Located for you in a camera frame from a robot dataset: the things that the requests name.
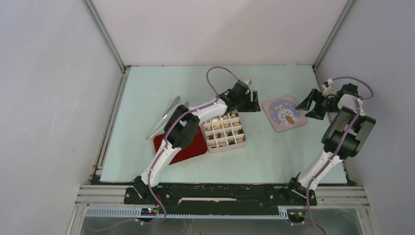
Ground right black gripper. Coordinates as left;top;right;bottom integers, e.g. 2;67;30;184
295;89;341;121

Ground silver metal box lid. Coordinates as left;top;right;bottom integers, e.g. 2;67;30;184
261;95;308;133

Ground white divided chocolate box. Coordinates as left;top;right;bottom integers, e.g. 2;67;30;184
202;111;246;154

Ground red plastic tray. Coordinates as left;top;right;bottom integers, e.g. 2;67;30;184
153;126;208;165

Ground silver metal tongs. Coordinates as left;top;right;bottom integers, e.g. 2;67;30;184
146;96;181;140

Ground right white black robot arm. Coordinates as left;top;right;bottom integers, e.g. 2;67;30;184
284;79;376;205

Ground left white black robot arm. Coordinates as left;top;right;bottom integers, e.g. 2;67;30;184
133;79;260;204

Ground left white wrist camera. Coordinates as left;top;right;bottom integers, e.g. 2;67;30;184
241;79;252;87

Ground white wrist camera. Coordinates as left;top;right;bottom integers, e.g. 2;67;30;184
241;79;252;87
322;79;335;97

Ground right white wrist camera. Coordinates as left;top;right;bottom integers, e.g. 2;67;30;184
322;79;335;97

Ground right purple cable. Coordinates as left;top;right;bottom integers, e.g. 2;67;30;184
304;76;374;234

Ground purple cable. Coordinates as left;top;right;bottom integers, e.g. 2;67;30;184
85;66;242;232
304;76;374;234

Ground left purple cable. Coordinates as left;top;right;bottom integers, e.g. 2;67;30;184
85;66;242;232

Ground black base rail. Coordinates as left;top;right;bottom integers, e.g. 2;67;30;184
124;183;317;215

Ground grey cable duct strip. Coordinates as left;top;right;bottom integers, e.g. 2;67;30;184
85;207;288;219

